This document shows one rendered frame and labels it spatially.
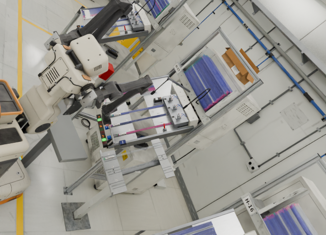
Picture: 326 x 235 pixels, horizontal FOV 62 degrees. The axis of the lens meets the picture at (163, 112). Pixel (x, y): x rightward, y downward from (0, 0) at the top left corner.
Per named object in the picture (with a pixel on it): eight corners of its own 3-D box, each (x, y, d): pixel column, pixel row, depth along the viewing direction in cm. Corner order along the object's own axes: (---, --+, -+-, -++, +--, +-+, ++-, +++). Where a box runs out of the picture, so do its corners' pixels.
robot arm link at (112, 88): (101, 87, 159) (105, 95, 159) (116, 81, 164) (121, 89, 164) (98, 92, 167) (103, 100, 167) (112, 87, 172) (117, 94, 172)
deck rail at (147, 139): (114, 149, 227) (114, 145, 223) (114, 147, 229) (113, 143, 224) (193, 131, 245) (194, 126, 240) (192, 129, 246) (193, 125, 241)
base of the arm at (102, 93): (89, 86, 156) (99, 102, 153) (101, 81, 159) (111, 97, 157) (88, 93, 163) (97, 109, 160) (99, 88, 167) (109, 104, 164)
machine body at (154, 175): (92, 192, 272) (133, 159, 249) (82, 136, 314) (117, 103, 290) (137, 196, 319) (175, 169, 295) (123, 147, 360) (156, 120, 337)
